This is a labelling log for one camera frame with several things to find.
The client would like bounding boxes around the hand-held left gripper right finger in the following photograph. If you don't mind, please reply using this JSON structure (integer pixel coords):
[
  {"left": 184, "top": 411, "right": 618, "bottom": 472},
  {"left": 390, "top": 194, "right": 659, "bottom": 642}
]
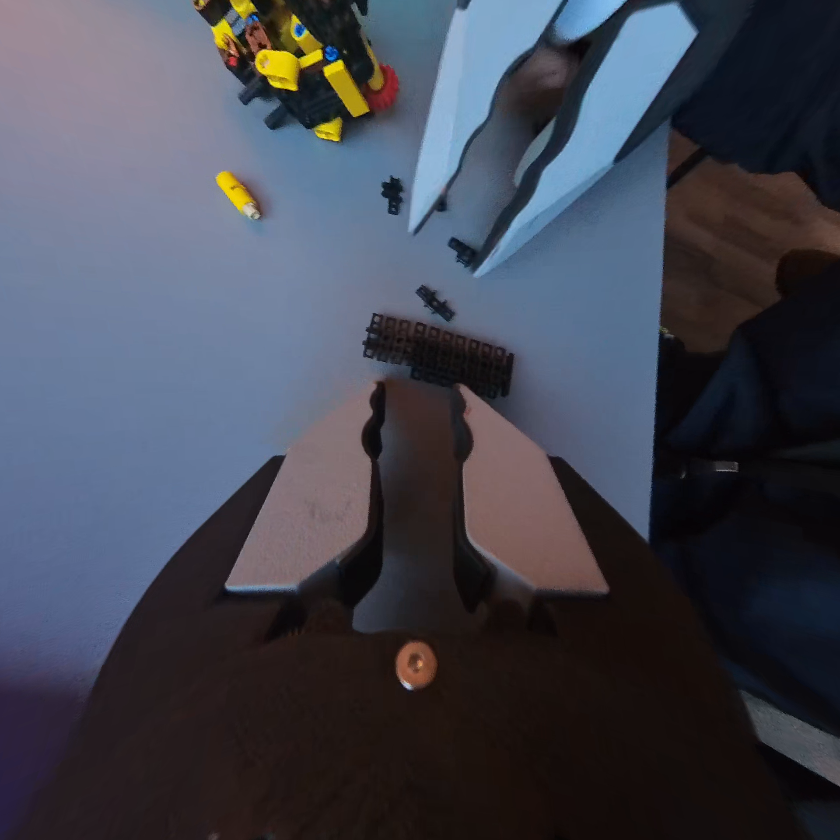
[{"left": 449, "top": 382, "right": 611, "bottom": 614}]

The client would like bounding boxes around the long black lego track strip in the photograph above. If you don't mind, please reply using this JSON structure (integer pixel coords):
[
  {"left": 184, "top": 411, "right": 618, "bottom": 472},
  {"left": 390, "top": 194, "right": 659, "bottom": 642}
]
[{"left": 362, "top": 313, "right": 516, "bottom": 399}]

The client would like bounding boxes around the person's right hand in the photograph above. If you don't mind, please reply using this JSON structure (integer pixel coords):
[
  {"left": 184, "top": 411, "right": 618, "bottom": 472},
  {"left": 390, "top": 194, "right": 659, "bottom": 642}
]
[{"left": 508, "top": 45, "right": 581, "bottom": 142}]

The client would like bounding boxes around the yellow lego tracked vehicle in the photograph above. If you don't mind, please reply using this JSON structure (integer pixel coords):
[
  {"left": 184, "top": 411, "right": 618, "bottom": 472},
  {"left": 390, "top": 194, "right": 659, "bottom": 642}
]
[{"left": 193, "top": 0, "right": 401, "bottom": 142}]

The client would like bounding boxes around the two-link black lego track piece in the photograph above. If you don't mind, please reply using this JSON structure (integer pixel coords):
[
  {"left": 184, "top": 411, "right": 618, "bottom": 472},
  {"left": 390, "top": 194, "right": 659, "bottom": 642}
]
[{"left": 415, "top": 284, "right": 456, "bottom": 322}]

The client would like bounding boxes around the black table leg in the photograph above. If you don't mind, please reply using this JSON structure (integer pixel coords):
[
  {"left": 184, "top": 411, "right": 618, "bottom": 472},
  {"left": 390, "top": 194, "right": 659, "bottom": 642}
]
[{"left": 666, "top": 147, "right": 713, "bottom": 193}]

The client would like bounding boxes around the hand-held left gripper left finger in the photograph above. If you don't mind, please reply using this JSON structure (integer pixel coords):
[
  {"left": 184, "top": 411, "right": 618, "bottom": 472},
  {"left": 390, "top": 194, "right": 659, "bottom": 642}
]
[{"left": 224, "top": 381, "right": 388, "bottom": 610}]

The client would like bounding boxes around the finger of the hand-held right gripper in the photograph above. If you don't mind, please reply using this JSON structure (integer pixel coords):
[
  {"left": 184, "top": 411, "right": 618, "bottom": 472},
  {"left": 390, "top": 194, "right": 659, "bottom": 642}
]
[
  {"left": 407, "top": 0, "right": 567, "bottom": 237},
  {"left": 471, "top": 0, "right": 699, "bottom": 279}
]

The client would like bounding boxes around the yellow lego pin connector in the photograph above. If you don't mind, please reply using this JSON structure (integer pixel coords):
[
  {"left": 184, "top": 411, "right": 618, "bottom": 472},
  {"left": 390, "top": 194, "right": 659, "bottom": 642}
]
[{"left": 215, "top": 171, "right": 263, "bottom": 222}]

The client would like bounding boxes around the person's leg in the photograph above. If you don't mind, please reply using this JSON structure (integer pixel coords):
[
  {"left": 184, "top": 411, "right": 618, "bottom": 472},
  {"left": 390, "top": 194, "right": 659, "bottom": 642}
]
[{"left": 656, "top": 249, "right": 840, "bottom": 723}]

